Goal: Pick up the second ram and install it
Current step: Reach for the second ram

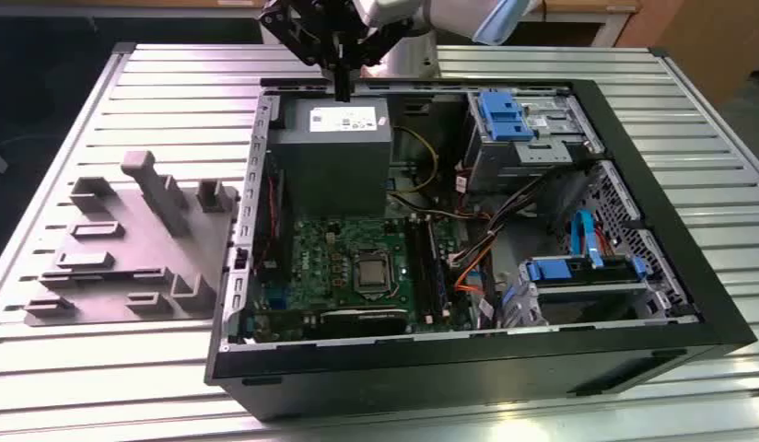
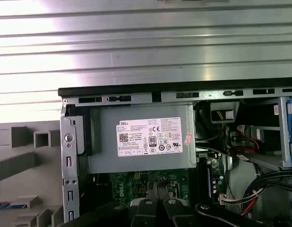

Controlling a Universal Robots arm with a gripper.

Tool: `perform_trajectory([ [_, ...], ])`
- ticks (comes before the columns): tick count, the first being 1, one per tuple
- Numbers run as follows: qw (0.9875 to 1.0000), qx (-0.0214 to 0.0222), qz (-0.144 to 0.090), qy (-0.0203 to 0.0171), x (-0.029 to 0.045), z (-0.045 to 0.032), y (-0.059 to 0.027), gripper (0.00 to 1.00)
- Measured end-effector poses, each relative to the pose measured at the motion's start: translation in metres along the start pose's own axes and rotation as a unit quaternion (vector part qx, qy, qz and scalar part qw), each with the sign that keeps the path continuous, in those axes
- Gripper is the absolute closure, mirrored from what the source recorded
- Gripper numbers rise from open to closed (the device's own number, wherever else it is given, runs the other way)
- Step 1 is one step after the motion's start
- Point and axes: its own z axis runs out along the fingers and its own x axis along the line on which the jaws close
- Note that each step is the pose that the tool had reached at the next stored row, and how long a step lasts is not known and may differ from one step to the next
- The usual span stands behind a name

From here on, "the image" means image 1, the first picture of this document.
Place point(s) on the grey parts rack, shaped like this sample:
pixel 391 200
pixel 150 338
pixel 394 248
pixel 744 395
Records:
pixel 140 239

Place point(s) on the silver CPU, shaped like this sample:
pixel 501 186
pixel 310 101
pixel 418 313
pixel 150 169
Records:
pixel 374 275

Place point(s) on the black CPU socket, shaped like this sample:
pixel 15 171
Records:
pixel 374 253

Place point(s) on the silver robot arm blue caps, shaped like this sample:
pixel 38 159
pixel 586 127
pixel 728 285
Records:
pixel 454 14

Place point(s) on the metal disk bay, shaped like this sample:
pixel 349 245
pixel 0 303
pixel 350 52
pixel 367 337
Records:
pixel 589 287

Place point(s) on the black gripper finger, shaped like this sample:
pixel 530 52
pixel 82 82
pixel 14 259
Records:
pixel 294 32
pixel 379 43

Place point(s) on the white framed desk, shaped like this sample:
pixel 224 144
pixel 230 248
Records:
pixel 608 23

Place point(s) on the black PC case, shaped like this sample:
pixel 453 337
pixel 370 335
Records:
pixel 417 382

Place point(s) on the green motherboard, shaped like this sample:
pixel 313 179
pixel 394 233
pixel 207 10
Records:
pixel 318 258

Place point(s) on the grey power supply unit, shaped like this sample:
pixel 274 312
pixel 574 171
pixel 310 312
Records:
pixel 330 170

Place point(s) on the brown wooden cabinet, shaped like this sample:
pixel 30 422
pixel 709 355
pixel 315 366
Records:
pixel 693 41

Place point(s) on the black graphics card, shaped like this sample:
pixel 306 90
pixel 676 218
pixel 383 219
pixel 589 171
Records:
pixel 361 322

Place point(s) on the metal drive cage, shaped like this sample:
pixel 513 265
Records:
pixel 540 152

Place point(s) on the blue disk carrier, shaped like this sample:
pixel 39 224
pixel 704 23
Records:
pixel 552 269
pixel 502 115

